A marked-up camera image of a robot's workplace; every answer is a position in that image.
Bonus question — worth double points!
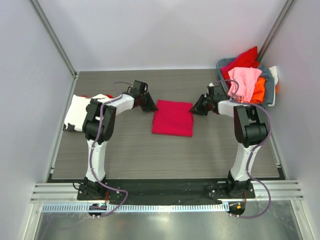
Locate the pink t shirt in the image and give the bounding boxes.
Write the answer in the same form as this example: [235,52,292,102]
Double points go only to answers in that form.
[227,67,262,103]

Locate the right aluminium frame post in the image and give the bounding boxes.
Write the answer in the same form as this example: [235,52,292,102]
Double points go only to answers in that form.
[257,0,297,62]

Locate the left aluminium frame post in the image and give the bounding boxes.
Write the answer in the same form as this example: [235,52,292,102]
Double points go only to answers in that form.
[28,0,78,79]

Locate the blue laundry basket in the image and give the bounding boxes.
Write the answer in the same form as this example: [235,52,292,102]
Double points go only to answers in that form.
[216,57,276,107]

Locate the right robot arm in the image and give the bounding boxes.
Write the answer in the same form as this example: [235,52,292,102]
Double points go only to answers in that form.
[189,84,271,198]

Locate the white cloth in basket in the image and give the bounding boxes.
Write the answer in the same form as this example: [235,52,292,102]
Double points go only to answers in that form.
[269,65,279,86]

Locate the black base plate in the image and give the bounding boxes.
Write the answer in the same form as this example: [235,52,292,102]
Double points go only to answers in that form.
[74,178,256,206]

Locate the orange t shirt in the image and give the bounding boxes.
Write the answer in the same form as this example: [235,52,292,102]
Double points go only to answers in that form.
[250,77,266,104]

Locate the aluminium frame post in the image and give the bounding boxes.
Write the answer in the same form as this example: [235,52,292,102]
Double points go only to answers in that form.
[257,0,297,62]
[28,0,78,79]

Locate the red t shirt in basket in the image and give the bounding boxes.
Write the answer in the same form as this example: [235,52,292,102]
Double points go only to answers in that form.
[220,46,260,80]

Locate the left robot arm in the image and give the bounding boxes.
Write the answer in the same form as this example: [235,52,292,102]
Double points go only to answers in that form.
[77,80,158,200]

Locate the folded white t shirt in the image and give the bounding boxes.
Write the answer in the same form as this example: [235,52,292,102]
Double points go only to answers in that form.
[63,94,114,132]

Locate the crimson t shirt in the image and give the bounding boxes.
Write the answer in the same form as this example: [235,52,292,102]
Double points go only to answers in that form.
[151,99,194,137]

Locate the slotted cable duct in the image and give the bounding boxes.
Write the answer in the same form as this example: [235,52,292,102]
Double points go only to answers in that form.
[42,202,229,214]

